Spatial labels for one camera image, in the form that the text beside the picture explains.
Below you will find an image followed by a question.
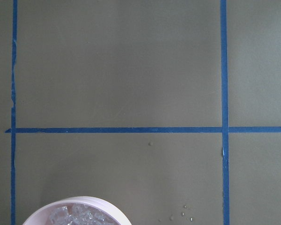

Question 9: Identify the pink bowl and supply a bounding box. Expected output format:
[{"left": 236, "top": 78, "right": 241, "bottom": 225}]
[{"left": 23, "top": 196, "right": 132, "bottom": 225}]

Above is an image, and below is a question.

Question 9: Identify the clear ice cubes pile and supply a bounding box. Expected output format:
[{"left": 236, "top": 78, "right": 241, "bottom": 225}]
[{"left": 46, "top": 203, "right": 118, "bottom": 225}]

